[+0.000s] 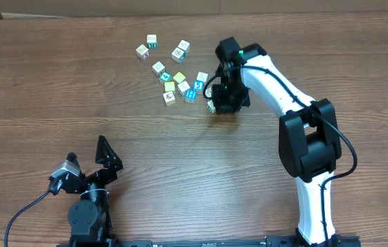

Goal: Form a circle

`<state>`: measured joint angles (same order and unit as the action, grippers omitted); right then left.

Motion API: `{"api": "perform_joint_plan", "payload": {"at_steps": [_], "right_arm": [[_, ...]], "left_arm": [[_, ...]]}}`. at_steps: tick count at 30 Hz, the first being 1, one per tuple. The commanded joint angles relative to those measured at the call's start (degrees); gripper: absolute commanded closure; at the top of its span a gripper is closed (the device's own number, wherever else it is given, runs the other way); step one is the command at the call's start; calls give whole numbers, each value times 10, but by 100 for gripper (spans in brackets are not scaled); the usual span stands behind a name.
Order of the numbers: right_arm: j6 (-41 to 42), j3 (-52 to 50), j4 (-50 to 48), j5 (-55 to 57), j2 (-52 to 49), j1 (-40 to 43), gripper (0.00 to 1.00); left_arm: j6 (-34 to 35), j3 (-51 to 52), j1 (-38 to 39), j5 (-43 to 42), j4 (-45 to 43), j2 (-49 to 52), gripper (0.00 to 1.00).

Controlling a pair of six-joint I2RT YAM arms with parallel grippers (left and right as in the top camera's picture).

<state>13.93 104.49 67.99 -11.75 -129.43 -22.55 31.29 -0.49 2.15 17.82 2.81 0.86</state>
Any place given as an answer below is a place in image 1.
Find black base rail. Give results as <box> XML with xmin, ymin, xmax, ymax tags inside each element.
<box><xmin>56</xmin><ymin>235</ymin><xmax>363</xmax><ymax>247</ymax></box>

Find white block red trim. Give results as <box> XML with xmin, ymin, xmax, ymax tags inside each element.
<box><xmin>152</xmin><ymin>61</ymin><xmax>165</xmax><ymax>77</ymax></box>

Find black left camera cable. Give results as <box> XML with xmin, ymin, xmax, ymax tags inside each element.
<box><xmin>3</xmin><ymin>178</ymin><xmax>61</xmax><ymax>247</ymax></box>

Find white block green side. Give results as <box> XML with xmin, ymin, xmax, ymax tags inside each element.
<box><xmin>147</xmin><ymin>34</ymin><xmax>157</xmax><ymax>49</ymax></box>

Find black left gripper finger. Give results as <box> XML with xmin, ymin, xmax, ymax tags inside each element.
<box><xmin>66</xmin><ymin>152</ymin><xmax>81</xmax><ymax>172</ymax></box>
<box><xmin>95</xmin><ymin>135</ymin><xmax>123</xmax><ymax>172</ymax></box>

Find yellow block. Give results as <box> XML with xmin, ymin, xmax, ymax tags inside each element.
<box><xmin>164</xmin><ymin>81</ymin><xmax>175</xmax><ymax>92</ymax></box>
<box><xmin>173</xmin><ymin>72</ymin><xmax>186</xmax><ymax>84</ymax></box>

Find white block teal side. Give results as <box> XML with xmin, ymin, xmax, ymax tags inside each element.
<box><xmin>207</xmin><ymin>100</ymin><xmax>216</xmax><ymax>114</ymax></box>

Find white block red side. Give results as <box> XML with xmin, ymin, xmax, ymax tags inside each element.
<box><xmin>136</xmin><ymin>45</ymin><xmax>149</xmax><ymax>60</ymax></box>

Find green number four block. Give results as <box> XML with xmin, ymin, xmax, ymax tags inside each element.
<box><xmin>159</xmin><ymin>71</ymin><xmax>172</xmax><ymax>84</ymax></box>

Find white acorn picture block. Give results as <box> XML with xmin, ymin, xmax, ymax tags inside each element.
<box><xmin>162</xmin><ymin>91</ymin><xmax>176</xmax><ymax>106</ymax></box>

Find white block blue side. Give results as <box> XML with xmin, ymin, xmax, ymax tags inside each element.
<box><xmin>171</xmin><ymin>47</ymin><xmax>186</xmax><ymax>63</ymax></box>

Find brown cardboard backdrop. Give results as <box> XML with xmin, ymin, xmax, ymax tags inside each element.
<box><xmin>0</xmin><ymin>0</ymin><xmax>388</xmax><ymax>19</ymax></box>

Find blue number five block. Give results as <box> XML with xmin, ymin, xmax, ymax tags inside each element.
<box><xmin>193</xmin><ymin>80</ymin><xmax>204</xmax><ymax>91</ymax></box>

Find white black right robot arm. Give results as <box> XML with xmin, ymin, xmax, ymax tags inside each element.
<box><xmin>209</xmin><ymin>37</ymin><xmax>341</xmax><ymax>246</ymax></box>

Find white block brown picture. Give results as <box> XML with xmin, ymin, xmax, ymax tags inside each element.
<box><xmin>205</xmin><ymin>87</ymin><xmax>212</xmax><ymax>98</ymax></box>

